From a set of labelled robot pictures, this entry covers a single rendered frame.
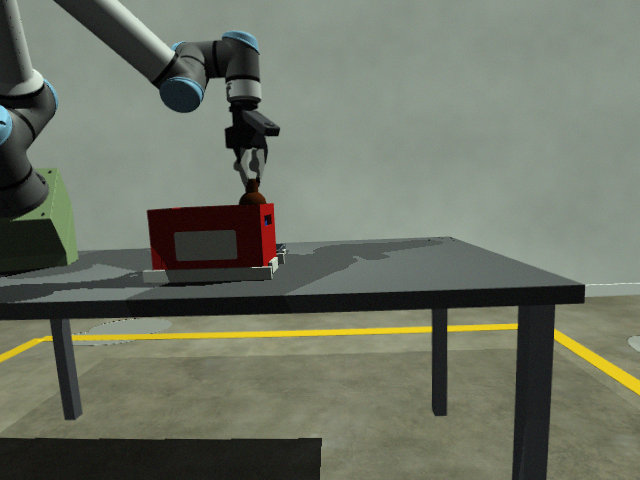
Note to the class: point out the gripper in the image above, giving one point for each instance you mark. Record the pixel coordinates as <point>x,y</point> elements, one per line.
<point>247,139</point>

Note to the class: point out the red crate with dividers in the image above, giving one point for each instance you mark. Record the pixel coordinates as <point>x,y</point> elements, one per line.
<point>214,237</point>

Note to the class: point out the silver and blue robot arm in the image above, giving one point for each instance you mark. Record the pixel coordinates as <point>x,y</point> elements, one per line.
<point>28,103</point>

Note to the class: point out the dark brown bottle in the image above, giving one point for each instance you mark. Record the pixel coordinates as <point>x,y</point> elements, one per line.
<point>252,196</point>

